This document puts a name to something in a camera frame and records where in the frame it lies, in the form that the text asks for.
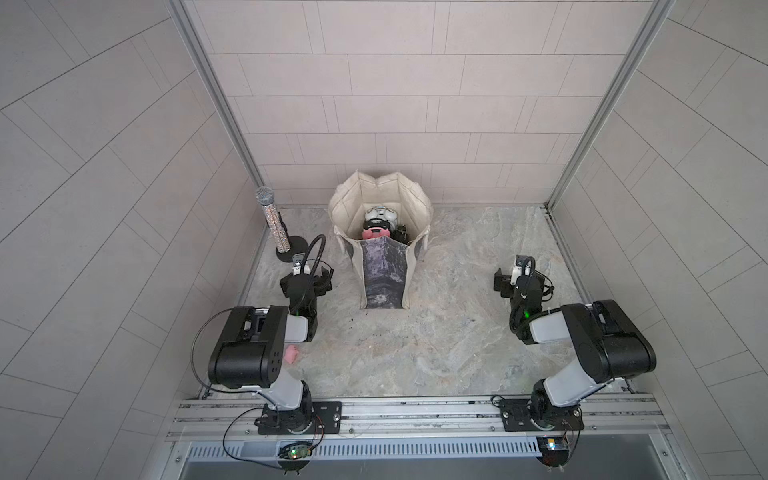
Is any beige canvas tote bag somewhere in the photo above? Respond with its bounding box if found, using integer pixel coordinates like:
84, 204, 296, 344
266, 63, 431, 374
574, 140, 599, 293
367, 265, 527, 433
328, 171, 434, 309

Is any pink alarm clock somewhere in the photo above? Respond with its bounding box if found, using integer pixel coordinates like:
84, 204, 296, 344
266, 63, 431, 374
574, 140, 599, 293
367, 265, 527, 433
362, 225, 391, 240

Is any white twin-bell alarm clock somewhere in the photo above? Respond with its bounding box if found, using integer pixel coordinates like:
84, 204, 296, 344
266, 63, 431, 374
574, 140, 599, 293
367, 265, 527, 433
364, 205, 398, 230

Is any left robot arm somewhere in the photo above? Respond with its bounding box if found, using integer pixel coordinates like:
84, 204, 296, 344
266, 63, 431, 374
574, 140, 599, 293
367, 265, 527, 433
208, 263, 342, 435

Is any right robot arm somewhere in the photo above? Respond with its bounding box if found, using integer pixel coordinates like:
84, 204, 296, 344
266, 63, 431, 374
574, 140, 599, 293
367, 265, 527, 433
491, 267, 657, 432

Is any black alarm clock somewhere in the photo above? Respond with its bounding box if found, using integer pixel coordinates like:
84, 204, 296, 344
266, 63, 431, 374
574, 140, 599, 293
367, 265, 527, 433
390, 224, 410, 245

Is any glitter microphone on stand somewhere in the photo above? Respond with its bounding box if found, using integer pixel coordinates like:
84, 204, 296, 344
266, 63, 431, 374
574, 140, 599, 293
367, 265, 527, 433
255, 186, 308, 263

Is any small pink eraser piece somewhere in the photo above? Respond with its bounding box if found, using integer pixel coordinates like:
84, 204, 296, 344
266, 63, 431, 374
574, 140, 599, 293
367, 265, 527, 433
284, 344, 299, 364

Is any right circuit board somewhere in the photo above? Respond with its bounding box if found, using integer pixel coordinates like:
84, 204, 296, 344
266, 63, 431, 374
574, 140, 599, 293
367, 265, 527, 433
536, 437, 570, 468

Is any circuit board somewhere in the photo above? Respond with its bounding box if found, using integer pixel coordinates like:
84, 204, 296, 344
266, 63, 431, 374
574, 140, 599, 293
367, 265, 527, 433
278, 442, 314, 461
536, 437, 570, 468

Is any left circuit board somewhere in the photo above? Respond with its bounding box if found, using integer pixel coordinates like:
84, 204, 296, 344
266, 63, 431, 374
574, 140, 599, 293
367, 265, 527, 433
278, 442, 314, 461

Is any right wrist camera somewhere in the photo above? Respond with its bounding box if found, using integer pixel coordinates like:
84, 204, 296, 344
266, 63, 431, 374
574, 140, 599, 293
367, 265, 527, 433
510, 255, 536, 285

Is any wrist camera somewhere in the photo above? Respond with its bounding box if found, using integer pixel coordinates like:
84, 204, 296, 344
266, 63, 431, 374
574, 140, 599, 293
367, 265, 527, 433
292, 253, 313, 275
510, 255, 536, 285

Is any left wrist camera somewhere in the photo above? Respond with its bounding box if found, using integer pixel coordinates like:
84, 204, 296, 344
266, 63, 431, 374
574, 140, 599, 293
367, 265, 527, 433
292, 253, 313, 275

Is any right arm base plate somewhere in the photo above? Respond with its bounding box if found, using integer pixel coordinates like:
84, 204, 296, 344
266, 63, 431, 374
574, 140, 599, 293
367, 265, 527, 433
491, 396, 584, 432

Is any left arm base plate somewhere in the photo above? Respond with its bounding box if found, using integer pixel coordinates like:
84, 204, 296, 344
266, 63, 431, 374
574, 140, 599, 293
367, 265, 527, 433
254, 401, 343, 435

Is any aluminium mounting rail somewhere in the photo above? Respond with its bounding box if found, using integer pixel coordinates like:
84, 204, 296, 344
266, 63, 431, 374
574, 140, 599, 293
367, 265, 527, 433
161, 393, 670, 441

